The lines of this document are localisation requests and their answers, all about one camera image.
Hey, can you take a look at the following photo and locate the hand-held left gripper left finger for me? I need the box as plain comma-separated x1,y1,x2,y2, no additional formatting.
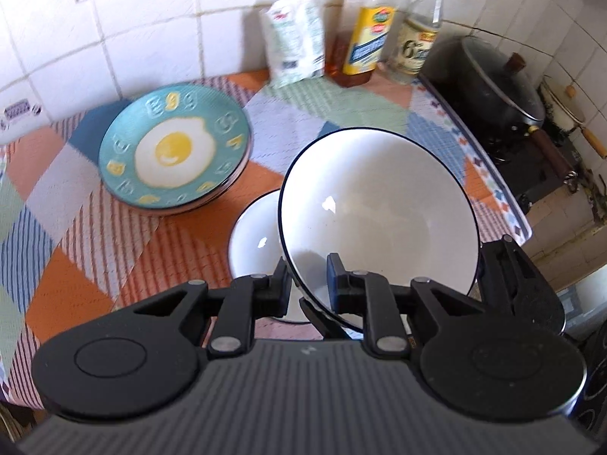
135,257,293,360

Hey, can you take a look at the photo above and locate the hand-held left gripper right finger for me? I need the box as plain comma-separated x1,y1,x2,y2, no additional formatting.
326,252,485,361

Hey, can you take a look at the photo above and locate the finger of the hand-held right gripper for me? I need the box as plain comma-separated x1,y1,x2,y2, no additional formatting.
298,296,363,341
476,234,532,304

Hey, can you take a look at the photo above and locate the white bowl blue rim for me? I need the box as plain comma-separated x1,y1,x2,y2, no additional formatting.
278,127,481,330
228,188,328,325

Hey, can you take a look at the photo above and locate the teal egg print plate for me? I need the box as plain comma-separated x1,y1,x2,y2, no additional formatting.
98,84,252,209

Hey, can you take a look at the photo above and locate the colourful patchwork mat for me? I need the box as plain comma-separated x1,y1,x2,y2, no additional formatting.
0,71,534,411

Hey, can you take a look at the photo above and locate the black wok with lid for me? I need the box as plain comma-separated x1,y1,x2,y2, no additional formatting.
420,33,579,185

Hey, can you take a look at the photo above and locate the clear yellow cap vinegar bottle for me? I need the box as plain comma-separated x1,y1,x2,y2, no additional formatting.
382,0,453,86

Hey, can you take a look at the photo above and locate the white seasoning packet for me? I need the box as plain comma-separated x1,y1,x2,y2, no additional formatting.
260,0,327,88

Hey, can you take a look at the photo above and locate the yellow label oil bottle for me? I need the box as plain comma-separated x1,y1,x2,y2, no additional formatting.
341,0,404,79

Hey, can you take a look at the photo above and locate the white pan wooden handle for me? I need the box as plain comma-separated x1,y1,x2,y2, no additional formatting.
541,76,607,159

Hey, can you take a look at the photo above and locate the wall sticker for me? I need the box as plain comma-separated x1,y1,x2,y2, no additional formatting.
0,99,46,131

